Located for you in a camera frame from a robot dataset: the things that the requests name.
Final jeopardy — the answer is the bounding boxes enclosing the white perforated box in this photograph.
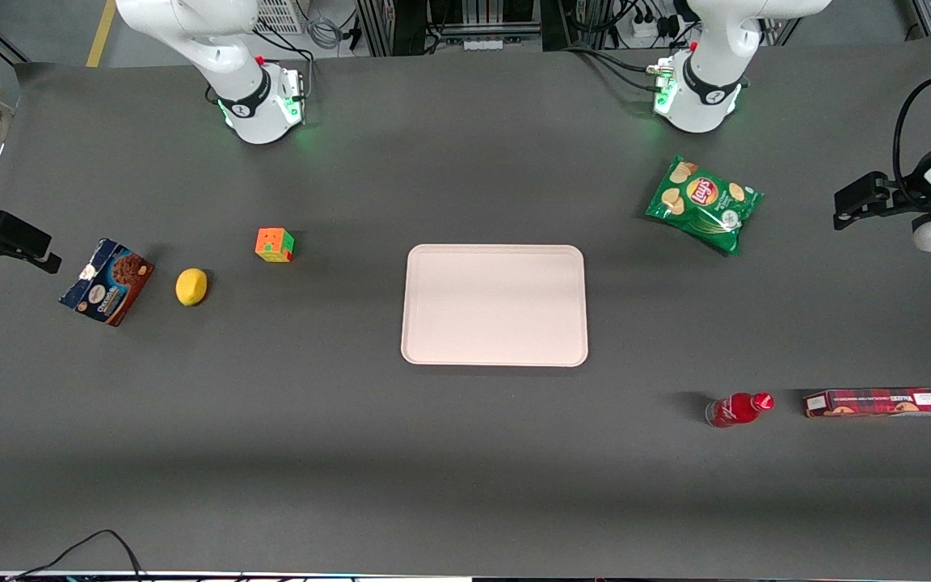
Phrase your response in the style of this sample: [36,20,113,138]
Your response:
[254,0,306,36]

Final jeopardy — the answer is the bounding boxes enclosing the grey coiled cable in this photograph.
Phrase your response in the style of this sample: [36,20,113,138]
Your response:
[306,15,347,51]

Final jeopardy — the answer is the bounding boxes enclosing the black right arm base cables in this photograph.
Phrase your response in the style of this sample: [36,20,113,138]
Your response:
[205,23,318,108]

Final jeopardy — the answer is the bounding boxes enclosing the blue chocolate cookie box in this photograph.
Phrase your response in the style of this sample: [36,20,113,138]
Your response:
[58,237,156,328]

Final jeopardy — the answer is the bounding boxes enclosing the black left arm base cables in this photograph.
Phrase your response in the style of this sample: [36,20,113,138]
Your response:
[564,42,670,95]

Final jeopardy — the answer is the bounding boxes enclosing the white power strip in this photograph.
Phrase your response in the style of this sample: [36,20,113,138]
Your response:
[630,15,678,43]

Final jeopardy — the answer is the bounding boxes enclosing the yellow floor tape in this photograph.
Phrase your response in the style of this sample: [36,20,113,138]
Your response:
[85,0,118,69]

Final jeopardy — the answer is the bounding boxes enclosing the black metal equipment rack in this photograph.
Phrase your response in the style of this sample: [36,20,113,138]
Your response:
[356,0,596,57]

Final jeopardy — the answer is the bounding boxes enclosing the green Lays chips bag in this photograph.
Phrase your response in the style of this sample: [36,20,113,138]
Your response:
[645,155,765,257]

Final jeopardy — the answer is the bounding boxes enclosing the yellow lemon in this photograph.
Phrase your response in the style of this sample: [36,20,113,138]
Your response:
[175,268,209,308]

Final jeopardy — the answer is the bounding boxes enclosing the red cookie box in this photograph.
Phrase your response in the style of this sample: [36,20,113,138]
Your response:
[803,387,931,420]

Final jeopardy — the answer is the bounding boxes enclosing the thin black table-edge cable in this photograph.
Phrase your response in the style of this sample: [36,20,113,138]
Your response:
[5,529,148,582]

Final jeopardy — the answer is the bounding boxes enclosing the black arm base cables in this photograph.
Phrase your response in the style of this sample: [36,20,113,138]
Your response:
[564,42,670,95]
[205,23,318,108]

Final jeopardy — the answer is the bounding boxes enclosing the red soda bottle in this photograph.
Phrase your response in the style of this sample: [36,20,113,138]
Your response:
[705,392,776,429]

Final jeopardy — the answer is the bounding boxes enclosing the pale pink plastic tray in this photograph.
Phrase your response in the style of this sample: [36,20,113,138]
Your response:
[400,244,589,369]

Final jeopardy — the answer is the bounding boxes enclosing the multicolour puzzle cube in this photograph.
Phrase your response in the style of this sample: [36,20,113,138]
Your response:
[255,227,296,264]

